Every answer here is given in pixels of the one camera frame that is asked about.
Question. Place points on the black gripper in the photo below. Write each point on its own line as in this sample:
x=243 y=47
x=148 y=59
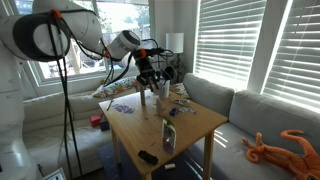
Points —
x=147 y=73

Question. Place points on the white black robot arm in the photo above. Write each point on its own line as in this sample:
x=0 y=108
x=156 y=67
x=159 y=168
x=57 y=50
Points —
x=45 y=35

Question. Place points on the tall standing wooden block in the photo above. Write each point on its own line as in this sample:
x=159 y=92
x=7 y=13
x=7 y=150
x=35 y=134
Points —
x=142 y=95

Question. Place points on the floral cushion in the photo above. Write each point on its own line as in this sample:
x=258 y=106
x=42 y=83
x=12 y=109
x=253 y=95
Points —
x=117 y=87

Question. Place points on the white sunglasses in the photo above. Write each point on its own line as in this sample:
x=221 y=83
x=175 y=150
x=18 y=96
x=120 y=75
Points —
x=182 y=102

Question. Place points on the blue toy car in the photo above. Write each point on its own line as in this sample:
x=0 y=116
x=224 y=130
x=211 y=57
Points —
x=174 y=111

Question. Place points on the white floor lamp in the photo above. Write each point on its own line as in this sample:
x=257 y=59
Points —
x=175 y=43

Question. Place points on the light wooden table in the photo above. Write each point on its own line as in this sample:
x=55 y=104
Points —
x=142 y=130

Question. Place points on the clear bottle with plant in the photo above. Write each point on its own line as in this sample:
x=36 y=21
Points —
x=168 y=136

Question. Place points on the dark blue cube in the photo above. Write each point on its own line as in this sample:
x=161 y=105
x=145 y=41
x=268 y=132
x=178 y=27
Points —
x=104 y=126

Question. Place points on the red cube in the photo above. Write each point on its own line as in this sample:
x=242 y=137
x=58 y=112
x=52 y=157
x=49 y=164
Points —
x=95 y=120

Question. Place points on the black remote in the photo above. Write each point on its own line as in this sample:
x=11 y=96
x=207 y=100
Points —
x=148 y=157

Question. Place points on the white eraser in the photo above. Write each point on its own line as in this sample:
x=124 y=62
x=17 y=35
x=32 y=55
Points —
x=169 y=166

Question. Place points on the white couch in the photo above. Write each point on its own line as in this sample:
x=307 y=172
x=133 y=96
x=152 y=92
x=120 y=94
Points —
x=53 y=145

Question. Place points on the grey sofa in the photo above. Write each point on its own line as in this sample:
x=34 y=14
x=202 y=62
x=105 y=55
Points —
x=250 y=113

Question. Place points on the orange octopus plush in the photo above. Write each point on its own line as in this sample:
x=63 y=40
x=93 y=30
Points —
x=304 y=168

